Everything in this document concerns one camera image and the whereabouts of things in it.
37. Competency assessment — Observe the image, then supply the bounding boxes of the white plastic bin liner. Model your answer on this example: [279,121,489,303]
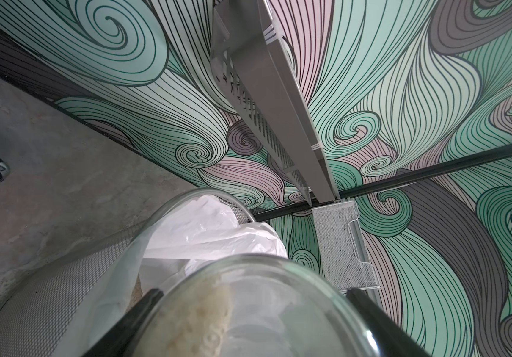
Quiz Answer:
[52,189,287,356]

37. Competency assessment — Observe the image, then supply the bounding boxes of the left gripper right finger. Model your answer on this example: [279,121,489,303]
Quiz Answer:
[346,288,429,357]

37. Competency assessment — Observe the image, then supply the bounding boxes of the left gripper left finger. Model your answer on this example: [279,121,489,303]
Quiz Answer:
[83,289,164,357]

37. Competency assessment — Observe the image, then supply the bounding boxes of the jar with beige lid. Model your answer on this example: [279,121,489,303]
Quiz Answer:
[128,254,382,356]

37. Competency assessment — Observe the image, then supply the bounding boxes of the clear acrylic wall holder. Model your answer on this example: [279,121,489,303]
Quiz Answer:
[312,200,380,292]

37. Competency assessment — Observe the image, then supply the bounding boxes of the silver mesh waste bin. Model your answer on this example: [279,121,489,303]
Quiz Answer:
[0,188,255,356]

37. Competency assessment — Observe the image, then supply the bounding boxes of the black perforated wall shelf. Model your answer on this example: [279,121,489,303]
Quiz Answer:
[211,1,339,203]

